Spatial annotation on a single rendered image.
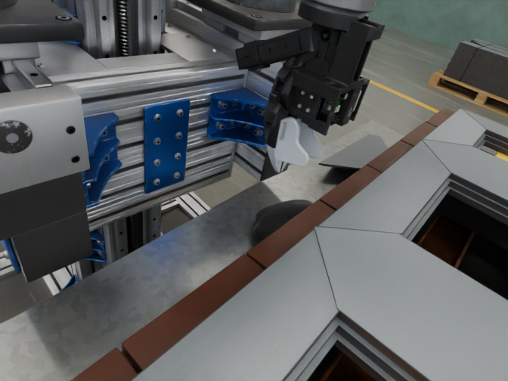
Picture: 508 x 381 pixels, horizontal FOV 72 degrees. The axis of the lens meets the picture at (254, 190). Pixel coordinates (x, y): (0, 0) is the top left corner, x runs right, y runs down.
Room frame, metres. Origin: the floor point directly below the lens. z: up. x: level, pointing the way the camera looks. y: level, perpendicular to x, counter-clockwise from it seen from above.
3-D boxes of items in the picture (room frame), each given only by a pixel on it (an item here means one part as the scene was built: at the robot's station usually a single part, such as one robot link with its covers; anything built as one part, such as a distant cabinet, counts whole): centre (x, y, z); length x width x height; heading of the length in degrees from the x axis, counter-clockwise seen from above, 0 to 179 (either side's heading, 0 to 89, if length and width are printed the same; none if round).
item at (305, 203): (0.55, -0.09, 0.69); 0.20 x 0.10 x 0.03; 127
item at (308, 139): (0.41, -0.05, 0.94); 0.06 x 0.03 x 0.09; 57
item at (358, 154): (0.88, -0.30, 0.70); 0.39 x 0.12 x 0.04; 147
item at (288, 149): (0.39, -0.03, 0.94); 0.06 x 0.03 x 0.09; 57
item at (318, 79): (0.40, -0.05, 1.05); 0.09 x 0.08 x 0.12; 57
